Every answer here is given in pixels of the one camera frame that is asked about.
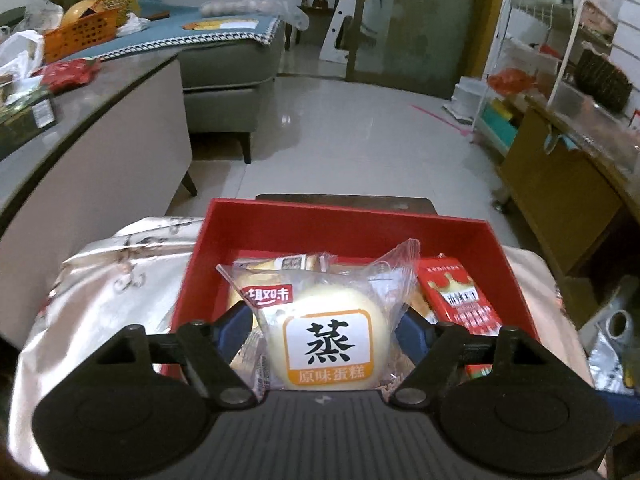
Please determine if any red cardboard box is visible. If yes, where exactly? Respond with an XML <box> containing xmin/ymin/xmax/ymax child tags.
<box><xmin>172</xmin><ymin>200</ymin><xmax>544</xmax><ymax>384</ymax></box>

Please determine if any white plastic bag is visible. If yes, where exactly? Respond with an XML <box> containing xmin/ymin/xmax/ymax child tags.
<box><xmin>1</xmin><ymin>29</ymin><xmax>44</xmax><ymax>106</ymax></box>

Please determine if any orange plastic basket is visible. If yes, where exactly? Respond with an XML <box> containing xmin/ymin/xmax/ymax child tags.
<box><xmin>43</xmin><ymin>10</ymin><xmax>118</xmax><ymax>64</ymax></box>

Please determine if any dark green box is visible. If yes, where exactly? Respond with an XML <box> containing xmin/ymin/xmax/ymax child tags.
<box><xmin>0</xmin><ymin>89</ymin><xmax>58</xmax><ymax>160</ymax></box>

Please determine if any brown wooden cabinet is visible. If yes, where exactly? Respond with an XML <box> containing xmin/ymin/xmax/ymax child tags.
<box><xmin>494</xmin><ymin>94</ymin><xmax>640</xmax><ymax>276</ymax></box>

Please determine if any Horsh toast bread pack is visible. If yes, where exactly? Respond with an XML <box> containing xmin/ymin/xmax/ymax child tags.
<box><xmin>232</xmin><ymin>252</ymin><xmax>337</xmax><ymax>288</ymax></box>

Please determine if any white wire shelf rack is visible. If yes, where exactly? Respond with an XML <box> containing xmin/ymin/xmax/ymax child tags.
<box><xmin>473</xmin><ymin>0</ymin><xmax>620</xmax><ymax>156</ymax></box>

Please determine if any blue sofa cover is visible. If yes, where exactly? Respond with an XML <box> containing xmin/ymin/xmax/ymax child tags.
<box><xmin>64</xmin><ymin>0</ymin><xmax>280</xmax><ymax>61</ymax></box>

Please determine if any red green snack packet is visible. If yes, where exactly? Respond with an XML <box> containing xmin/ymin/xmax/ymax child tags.
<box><xmin>415</xmin><ymin>253</ymin><xmax>504</xmax><ymax>378</ymax></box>

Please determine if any steamed cake packet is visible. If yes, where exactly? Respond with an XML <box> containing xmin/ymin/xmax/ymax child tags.
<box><xmin>217</xmin><ymin>238</ymin><xmax>420</xmax><ymax>394</ymax></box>

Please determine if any grey sofa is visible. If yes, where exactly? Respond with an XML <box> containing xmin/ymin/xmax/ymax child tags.
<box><xmin>178</xmin><ymin>15</ymin><xmax>284</xmax><ymax>162</ymax></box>

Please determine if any floral satin tablecloth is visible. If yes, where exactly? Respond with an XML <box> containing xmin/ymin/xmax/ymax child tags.
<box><xmin>8</xmin><ymin>217</ymin><xmax>203</xmax><ymax>474</ymax></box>

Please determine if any red snack bag on cabinet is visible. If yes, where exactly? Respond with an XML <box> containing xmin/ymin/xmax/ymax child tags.
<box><xmin>34</xmin><ymin>58</ymin><xmax>101</xmax><ymax>96</ymax></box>

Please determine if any beige side cabinet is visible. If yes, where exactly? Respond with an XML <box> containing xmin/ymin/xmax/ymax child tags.
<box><xmin>1</xmin><ymin>51</ymin><xmax>192</xmax><ymax>348</ymax></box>

